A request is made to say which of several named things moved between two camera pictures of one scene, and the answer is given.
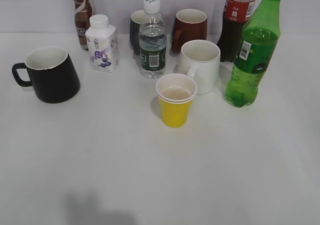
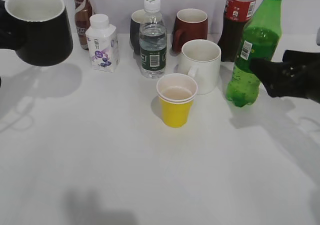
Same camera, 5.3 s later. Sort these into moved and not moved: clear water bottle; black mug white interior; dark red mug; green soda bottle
Moved: black mug white interior
Not moved: green soda bottle; clear water bottle; dark red mug
